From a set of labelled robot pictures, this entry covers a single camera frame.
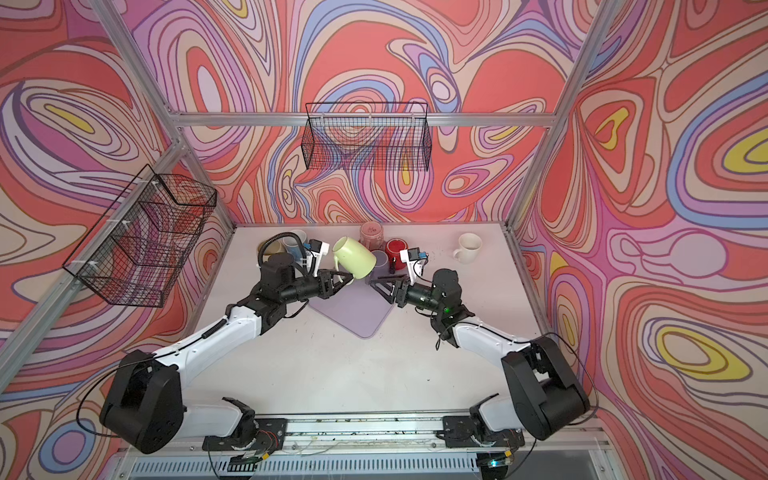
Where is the light green mug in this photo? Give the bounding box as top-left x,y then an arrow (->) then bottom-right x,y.
332,236 -> 376,280

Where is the blue textured mug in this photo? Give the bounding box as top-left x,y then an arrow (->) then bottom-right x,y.
281,229 -> 307,263

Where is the red mug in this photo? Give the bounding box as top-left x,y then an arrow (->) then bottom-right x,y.
385,238 -> 408,271

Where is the aluminium front rail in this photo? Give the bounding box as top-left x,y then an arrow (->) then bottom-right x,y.
108,411 -> 623,479

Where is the black wire basket left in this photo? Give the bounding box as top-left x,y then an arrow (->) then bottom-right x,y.
62,166 -> 218,308

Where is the black wire basket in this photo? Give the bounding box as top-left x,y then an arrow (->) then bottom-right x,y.
62,166 -> 218,308
301,100 -> 432,172

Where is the white mug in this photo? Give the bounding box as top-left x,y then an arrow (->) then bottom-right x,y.
453,233 -> 483,264

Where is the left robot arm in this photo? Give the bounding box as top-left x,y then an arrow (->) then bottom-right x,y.
99,254 -> 354,454

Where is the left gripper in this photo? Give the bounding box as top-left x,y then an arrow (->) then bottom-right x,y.
277,269 -> 353,307

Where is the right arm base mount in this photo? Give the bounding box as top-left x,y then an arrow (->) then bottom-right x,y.
435,415 -> 525,451

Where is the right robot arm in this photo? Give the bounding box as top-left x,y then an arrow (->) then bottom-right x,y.
370,269 -> 591,443

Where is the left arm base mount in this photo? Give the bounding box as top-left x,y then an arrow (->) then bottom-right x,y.
202,417 -> 288,453

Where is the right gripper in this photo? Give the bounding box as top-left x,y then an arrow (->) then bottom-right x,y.
371,273 -> 444,314

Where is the purple grey mug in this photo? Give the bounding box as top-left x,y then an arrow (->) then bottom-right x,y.
369,250 -> 390,279

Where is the pink mug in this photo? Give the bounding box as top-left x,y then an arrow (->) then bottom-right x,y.
359,221 -> 385,251

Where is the lilac plastic tray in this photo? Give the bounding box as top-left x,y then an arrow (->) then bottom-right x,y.
309,274 -> 395,339

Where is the black wire basket back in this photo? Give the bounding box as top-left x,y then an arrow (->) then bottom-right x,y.
301,100 -> 432,172

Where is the beige speckled mug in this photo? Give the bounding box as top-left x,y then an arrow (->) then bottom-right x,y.
257,239 -> 286,262

